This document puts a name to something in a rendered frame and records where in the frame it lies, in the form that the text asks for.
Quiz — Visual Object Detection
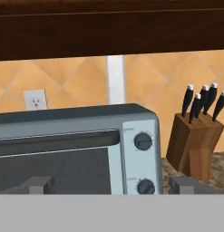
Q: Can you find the dark round timer knob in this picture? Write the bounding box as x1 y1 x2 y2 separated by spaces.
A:
136 178 156 195

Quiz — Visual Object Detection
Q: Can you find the dark round temperature knob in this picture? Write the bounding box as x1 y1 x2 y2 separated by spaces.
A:
133 131 154 151

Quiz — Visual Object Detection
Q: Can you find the toaster oven door handle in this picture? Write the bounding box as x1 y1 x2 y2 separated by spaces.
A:
0 129 122 157

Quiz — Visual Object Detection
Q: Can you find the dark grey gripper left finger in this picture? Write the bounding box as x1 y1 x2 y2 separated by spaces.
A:
3 176 55 195

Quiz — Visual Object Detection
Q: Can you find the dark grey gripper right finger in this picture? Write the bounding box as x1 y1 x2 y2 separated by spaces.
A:
169 176 224 195

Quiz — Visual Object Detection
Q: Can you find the brown wooden knife block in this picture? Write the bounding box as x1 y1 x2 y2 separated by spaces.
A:
165 111 224 181

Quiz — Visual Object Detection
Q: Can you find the toaster oven glass door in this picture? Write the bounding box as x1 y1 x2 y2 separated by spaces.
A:
0 144 125 195

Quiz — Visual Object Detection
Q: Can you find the grey toaster oven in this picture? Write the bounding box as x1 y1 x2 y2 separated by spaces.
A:
0 102 164 195

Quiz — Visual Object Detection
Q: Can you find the black knife handle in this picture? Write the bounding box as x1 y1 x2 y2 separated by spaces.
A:
188 92 202 125
180 84 195 119
211 91 224 122
194 84 210 120
202 82 219 116

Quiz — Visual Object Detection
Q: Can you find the white wall socket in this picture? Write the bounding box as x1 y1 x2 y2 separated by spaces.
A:
23 89 48 111

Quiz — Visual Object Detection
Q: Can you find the dark brown wall cupboard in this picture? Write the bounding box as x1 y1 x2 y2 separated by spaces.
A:
0 0 224 63

